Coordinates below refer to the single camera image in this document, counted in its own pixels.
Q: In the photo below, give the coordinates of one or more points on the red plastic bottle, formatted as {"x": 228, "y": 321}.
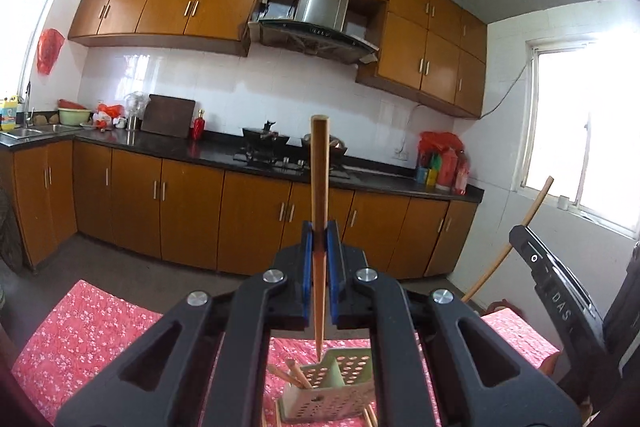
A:
{"x": 461, "y": 174}

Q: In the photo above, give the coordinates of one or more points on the black gas stove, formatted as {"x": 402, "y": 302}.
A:
{"x": 270, "y": 162}

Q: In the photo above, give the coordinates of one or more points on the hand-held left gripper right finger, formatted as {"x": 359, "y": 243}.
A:
{"x": 334, "y": 272}

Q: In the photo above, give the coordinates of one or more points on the large side window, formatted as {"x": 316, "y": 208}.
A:
{"x": 590, "y": 127}

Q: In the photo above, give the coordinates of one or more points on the stainless steel sink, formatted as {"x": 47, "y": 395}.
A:
{"x": 30, "y": 133}

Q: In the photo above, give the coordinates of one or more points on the red and white bag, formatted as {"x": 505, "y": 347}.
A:
{"x": 109, "y": 114}

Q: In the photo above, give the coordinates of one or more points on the long wooden chopstick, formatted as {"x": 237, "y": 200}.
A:
{"x": 319, "y": 187}
{"x": 371, "y": 416}
{"x": 299, "y": 374}
{"x": 530, "y": 217}
{"x": 280, "y": 376}

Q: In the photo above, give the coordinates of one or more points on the steel range hood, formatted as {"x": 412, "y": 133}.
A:
{"x": 320, "y": 7}

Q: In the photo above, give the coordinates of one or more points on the white wall socket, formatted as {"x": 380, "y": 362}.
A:
{"x": 401, "y": 151}

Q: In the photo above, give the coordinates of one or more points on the white cup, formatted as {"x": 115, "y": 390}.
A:
{"x": 564, "y": 203}

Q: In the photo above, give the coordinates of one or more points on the clear glass jar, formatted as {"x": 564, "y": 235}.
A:
{"x": 136, "y": 107}

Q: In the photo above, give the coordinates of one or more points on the colourful condiment packets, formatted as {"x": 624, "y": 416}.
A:
{"x": 427, "y": 172}

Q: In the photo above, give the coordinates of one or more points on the reddish wooden chair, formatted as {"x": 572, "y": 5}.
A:
{"x": 500, "y": 307}

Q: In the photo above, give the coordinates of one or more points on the wooden base cabinets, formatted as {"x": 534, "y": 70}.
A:
{"x": 190, "y": 212}

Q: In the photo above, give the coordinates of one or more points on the steel faucet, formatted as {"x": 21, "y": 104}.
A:
{"x": 29, "y": 107}

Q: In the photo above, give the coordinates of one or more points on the yellow detergent bottle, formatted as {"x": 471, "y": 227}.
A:
{"x": 10, "y": 114}

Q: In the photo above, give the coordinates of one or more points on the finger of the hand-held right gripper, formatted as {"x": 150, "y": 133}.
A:
{"x": 530, "y": 254}

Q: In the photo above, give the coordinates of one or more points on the green perforated chopstick holder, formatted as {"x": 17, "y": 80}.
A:
{"x": 345, "y": 387}

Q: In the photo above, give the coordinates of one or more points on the pot with lid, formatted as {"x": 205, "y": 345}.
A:
{"x": 337, "y": 144}

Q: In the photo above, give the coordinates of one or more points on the red plastic bag on hook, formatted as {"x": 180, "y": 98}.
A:
{"x": 50, "y": 52}

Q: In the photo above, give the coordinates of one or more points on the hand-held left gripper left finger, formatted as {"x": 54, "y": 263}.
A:
{"x": 307, "y": 267}

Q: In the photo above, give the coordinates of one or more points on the dark wooden cutting board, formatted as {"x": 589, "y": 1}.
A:
{"x": 167, "y": 117}

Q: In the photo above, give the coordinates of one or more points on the red floral tablecloth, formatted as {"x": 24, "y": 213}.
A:
{"x": 90, "y": 332}

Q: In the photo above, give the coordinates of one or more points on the green basin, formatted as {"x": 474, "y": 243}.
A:
{"x": 75, "y": 114}

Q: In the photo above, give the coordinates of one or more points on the black wok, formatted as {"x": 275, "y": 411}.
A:
{"x": 265, "y": 137}

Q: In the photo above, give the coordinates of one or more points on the black kitchen countertop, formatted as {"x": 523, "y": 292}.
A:
{"x": 150, "y": 144}

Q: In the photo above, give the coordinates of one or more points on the small red bottle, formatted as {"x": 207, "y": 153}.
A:
{"x": 199, "y": 127}

